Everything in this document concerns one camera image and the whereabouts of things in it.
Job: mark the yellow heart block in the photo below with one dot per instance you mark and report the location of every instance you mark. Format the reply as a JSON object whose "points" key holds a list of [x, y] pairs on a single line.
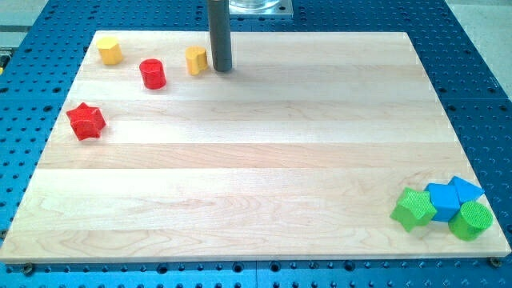
{"points": [[196, 59]]}

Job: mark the light wooden board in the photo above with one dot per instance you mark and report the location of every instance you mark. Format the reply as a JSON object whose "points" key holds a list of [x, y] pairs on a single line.
{"points": [[300, 152]]}

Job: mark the red cylinder block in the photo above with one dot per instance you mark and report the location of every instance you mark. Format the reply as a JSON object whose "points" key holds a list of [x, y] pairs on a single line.
{"points": [[152, 73]]}

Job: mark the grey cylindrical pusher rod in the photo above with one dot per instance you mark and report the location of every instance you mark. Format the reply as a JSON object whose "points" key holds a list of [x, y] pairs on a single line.
{"points": [[220, 39]]}

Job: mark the red star block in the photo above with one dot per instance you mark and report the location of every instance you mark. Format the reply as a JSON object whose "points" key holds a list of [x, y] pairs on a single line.
{"points": [[86, 121]]}

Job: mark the green star block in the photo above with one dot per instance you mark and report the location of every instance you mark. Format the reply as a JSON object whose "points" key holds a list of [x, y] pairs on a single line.
{"points": [[413, 208]]}

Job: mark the yellow hexagon block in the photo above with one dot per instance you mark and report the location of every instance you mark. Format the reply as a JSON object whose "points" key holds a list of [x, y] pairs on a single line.
{"points": [[109, 50]]}

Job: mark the blue cube block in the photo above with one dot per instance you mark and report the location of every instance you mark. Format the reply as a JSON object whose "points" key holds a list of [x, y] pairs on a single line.
{"points": [[445, 200]]}

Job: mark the blue triangle block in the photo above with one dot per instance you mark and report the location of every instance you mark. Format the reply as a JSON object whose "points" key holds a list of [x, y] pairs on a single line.
{"points": [[467, 191]]}

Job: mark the green cylinder block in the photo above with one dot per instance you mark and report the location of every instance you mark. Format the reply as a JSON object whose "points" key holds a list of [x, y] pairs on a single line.
{"points": [[470, 221]]}

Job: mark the blue perforated table plate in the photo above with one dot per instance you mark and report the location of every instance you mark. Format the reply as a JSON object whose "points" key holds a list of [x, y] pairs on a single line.
{"points": [[41, 71]]}

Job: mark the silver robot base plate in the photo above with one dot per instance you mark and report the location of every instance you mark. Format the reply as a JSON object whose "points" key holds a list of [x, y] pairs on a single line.
{"points": [[261, 7]]}

